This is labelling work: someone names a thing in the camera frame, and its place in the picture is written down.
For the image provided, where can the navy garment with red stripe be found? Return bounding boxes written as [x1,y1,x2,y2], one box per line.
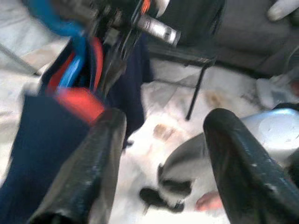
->
[0,35,154,224]

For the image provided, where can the blue plastic clothes hanger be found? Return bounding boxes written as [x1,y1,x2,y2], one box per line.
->
[28,0,89,88]

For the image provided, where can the dark brown sofa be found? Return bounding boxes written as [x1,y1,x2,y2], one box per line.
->
[161,0,299,75]

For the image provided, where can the black folding chair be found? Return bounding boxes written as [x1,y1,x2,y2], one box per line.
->
[147,43,218,121]

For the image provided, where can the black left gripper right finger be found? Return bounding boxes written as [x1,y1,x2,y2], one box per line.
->
[203,108,299,224]

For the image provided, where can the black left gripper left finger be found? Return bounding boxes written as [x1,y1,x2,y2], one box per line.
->
[27,108,128,224]

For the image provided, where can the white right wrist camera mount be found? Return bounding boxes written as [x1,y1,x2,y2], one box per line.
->
[153,0,171,17]

